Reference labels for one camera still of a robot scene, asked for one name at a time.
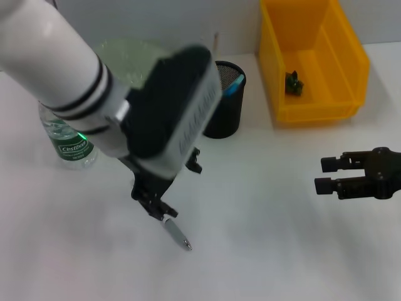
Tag green translucent fruit plate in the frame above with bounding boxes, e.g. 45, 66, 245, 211
93, 37, 172, 89

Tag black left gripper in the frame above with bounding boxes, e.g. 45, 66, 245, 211
117, 146, 204, 221

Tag blue scissors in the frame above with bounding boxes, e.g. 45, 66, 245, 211
221, 73, 246, 97

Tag yellow plastic bin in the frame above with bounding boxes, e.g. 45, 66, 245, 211
259, 0, 370, 124

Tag clear water bottle green label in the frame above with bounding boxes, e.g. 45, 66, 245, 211
38, 102, 99, 171

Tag black mesh pen holder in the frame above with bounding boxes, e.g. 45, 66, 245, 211
202, 61, 247, 140

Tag transparent plastic ruler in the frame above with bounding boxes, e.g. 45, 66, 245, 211
212, 30, 221, 64

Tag silver pen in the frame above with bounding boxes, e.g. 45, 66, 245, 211
160, 217, 193, 252

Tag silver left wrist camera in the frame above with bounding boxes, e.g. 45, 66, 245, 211
123, 45, 224, 180

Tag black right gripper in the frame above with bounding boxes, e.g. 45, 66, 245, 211
314, 145, 401, 201

